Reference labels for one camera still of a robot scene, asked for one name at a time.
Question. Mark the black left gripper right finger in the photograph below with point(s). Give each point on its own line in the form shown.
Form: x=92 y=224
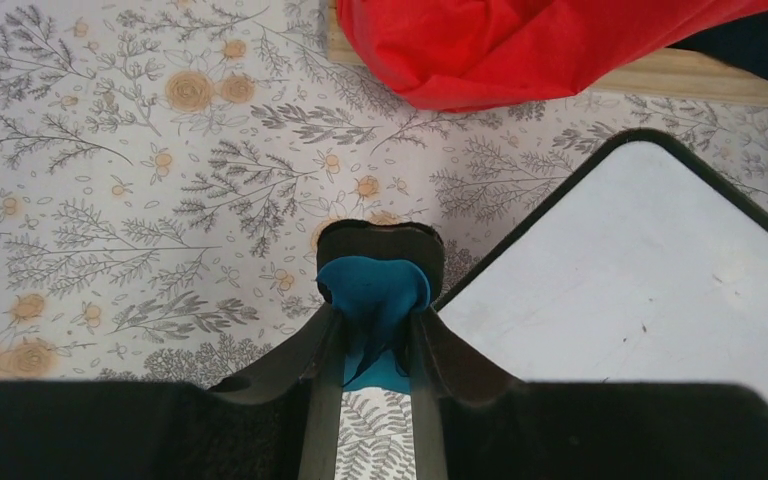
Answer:
x=474 y=420

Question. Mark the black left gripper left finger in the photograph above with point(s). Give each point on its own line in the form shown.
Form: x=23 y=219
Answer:
x=277 y=418

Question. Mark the blue and black eraser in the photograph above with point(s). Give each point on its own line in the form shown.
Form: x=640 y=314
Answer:
x=376 y=277

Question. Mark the black framed whiteboard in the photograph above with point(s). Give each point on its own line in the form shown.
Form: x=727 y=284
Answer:
x=644 y=265

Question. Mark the red tank top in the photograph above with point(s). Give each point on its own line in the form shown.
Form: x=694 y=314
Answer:
x=461 y=56

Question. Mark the wooden clothes rack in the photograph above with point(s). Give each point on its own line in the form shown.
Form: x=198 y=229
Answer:
x=666 y=72

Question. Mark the navy basketball jersey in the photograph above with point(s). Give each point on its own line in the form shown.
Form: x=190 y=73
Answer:
x=742 y=44

